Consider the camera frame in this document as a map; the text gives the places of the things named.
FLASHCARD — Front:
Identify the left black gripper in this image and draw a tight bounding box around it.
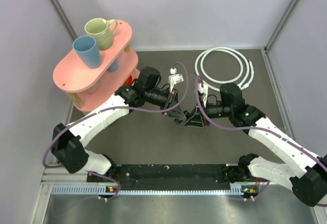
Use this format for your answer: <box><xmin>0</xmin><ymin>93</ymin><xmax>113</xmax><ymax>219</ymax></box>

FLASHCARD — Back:
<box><xmin>145</xmin><ymin>87</ymin><xmax>186</xmax><ymax>120</ymax></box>

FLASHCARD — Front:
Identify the green ceramic mug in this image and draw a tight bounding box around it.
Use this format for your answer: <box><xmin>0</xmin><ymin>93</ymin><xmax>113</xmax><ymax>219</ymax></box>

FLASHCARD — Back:
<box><xmin>84</xmin><ymin>18</ymin><xmax>119</xmax><ymax>51</ymax></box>

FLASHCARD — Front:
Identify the white hose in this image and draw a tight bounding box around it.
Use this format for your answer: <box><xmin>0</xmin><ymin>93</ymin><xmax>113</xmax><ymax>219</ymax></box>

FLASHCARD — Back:
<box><xmin>194</xmin><ymin>46</ymin><xmax>255</xmax><ymax>94</ymax></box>

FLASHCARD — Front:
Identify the pink three-tier shelf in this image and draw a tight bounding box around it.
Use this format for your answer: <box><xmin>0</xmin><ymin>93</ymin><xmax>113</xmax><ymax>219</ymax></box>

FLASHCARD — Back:
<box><xmin>53</xmin><ymin>20</ymin><xmax>139</xmax><ymax>114</ymax></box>

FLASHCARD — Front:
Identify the orange bowl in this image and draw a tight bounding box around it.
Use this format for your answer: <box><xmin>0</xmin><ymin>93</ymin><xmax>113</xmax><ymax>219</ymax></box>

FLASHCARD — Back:
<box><xmin>124</xmin><ymin>75</ymin><xmax>133</xmax><ymax>85</ymax></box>

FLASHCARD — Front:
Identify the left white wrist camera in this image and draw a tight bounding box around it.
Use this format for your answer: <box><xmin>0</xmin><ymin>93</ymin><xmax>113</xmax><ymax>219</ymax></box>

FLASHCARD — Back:
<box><xmin>168</xmin><ymin>68</ymin><xmax>184</xmax><ymax>93</ymax></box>

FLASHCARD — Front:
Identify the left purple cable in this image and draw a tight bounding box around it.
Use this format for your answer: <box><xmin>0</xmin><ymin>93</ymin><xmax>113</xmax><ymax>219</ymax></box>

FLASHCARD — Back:
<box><xmin>42</xmin><ymin>62</ymin><xmax>190</xmax><ymax>199</ymax></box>

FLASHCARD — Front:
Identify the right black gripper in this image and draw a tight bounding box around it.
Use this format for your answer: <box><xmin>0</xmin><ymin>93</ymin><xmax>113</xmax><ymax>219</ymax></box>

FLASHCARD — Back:
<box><xmin>184</xmin><ymin>96</ymin><xmax>233</xmax><ymax>127</ymax></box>

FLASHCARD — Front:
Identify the slotted cable duct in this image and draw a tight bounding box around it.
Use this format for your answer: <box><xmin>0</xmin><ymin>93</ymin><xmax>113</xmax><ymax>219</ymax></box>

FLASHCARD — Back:
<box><xmin>52</xmin><ymin>182</ymin><xmax>259</xmax><ymax>195</ymax></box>

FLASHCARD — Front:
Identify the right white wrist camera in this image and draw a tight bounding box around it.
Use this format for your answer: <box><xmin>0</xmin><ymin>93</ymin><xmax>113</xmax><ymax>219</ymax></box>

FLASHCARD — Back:
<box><xmin>198</xmin><ymin>82</ymin><xmax>208</xmax><ymax>105</ymax></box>

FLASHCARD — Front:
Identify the blue plastic cup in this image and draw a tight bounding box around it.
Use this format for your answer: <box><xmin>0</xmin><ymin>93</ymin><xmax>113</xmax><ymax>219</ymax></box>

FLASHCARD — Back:
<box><xmin>73</xmin><ymin>35</ymin><xmax>102</xmax><ymax>69</ymax></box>

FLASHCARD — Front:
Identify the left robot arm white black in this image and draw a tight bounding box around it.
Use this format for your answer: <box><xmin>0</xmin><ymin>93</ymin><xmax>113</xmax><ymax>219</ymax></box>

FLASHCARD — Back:
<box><xmin>50</xmin><ymin>67</ymin><xmax>187</xmax><ymax>182</ymax></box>

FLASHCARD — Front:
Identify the small blue cup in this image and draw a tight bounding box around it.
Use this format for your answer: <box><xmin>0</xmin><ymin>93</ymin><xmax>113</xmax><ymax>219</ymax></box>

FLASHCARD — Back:
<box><xmin>107</xmin><ymin>59</ymin><xmax>119</xmax><ymax>72</ymax></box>

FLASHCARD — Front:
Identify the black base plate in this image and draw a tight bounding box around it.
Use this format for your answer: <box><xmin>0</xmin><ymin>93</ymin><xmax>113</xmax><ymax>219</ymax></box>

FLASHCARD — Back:
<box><xmin>86</xmin><ymin>164</ymin><xmax>256</xmax><ymax>184</ymax></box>

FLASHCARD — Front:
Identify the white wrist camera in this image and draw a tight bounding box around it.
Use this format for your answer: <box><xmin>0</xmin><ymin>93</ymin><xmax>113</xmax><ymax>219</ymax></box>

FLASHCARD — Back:
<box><xmin>168</xmin><ymin>68</ymin><xmax>184</xmax><ymax>93</ymax></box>
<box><xmin>198</xmin><ymin>82</ymin><xmax>208</xmax><ymax>105</ymax></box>

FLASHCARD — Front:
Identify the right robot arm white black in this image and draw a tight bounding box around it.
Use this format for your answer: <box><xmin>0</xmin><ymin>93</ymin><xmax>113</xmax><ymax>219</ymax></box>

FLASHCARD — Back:
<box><xmin>195</xmin><ymin>81</ymin><xmax>326</xmax><ymax>207</ymax></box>

